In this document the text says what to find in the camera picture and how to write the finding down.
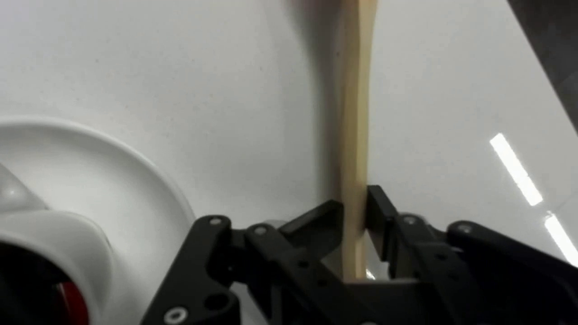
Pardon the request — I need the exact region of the blue bowl with white inside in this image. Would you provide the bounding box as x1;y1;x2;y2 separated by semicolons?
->
0;116;198;325

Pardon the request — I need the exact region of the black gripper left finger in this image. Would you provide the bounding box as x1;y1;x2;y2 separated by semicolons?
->
140;199;362;325

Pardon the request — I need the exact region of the white rounded plastic object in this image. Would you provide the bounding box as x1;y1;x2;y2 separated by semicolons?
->
0;163;115;325

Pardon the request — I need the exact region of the wooden spoon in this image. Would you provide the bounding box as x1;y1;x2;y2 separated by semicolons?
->
333;0;382;282

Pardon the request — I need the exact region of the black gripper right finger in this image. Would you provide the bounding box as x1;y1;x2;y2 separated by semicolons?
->
364;184;578;325

